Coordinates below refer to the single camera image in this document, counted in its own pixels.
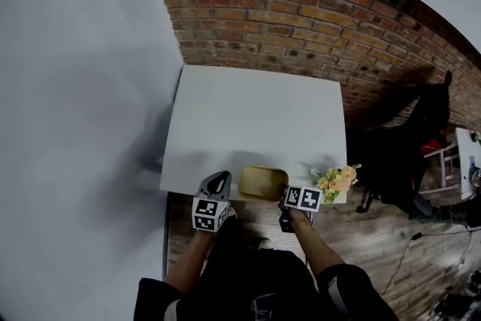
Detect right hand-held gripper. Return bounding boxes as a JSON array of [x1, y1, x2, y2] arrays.
[[277, 184, 323, 234]]

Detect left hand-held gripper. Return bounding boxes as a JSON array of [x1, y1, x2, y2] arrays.
[[192, 171, 232, 234]]

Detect yellow plastic tray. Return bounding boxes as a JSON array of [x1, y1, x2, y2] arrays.
[[238, 165, 290, 202]]

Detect person's left forearm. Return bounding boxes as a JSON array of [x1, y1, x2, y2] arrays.
[[165, 229, 215, 296]]

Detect person's right forearm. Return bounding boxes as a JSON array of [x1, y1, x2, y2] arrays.
[[289, 209, 345, 277]]

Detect yellow artificial flower bouquet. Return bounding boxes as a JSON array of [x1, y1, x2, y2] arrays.
[[310, 162, 362, 205]]

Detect white square table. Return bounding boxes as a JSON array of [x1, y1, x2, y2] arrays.
[[159, 65, 348, 205]]

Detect person's black clothing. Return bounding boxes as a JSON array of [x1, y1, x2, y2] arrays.
[[133, 216, 400, 321]]

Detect black office chair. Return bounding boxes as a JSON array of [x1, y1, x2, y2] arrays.
[[347, 70, 453, 218]]

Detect red plastic crate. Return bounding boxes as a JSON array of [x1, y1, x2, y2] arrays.
[[420, 138, 449, 159]]

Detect white side shelf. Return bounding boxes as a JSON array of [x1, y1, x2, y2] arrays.
[[418, 144, 461, 197]]

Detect grey chest mount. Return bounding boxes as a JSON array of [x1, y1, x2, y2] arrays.
[[250, 292, 280, 321]]

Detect black power adapter cable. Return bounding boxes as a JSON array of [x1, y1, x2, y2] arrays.
[[379, 229, 470, 298]]

